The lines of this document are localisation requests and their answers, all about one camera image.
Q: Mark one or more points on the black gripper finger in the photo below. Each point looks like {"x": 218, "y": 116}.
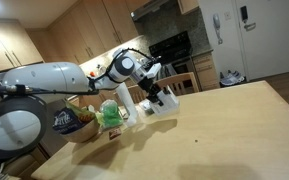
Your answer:
{"x": 159, "y": 101}

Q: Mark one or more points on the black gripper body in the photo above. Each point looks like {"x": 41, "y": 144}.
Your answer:
{"x": 150, "y": 88}

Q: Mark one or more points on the white tea box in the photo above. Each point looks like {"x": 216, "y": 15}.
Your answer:
{"x": 171, "y": 103}

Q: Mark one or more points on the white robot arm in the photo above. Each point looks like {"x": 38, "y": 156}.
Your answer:
{"x": 26, "y": 91}

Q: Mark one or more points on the wooden chair left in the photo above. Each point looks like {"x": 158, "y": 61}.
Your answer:
{"x": 136, "y": 93}

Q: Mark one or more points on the wooden chair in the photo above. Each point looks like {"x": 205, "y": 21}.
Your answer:
{"x": 136, "y": 93}
{"x": 180, "y": 84}

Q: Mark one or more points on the clear plastic food container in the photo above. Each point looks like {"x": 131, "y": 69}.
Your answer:
{"x": 145, "y": 106}

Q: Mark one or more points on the wooden chair right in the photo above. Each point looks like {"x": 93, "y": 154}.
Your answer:
{"x": 180, "y": 84}

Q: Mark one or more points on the black stove oven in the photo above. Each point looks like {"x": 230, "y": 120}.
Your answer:
{"x": 174, "y": 54}

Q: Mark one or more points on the green plastic bag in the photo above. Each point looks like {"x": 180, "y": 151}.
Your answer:
{"x": 108, "y": 115}

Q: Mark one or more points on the small brown snack packet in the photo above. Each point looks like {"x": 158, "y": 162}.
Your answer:
{"x": 114, "y": 133}

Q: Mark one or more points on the pair of sneakers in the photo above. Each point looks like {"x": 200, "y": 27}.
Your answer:
{"x": 232, "y": 79}

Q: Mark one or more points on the wooden bowl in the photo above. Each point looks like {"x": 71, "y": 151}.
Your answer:
{"x": 83, "y": 134}

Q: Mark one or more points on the blue chips bag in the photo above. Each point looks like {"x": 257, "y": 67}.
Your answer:
{"x": 71, "y": 118}

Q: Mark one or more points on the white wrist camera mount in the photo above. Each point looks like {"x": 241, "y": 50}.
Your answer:
{"x": 141, "y": 73}

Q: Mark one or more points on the white wall phone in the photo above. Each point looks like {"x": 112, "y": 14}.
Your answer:
{"x": 216, "y": 23}

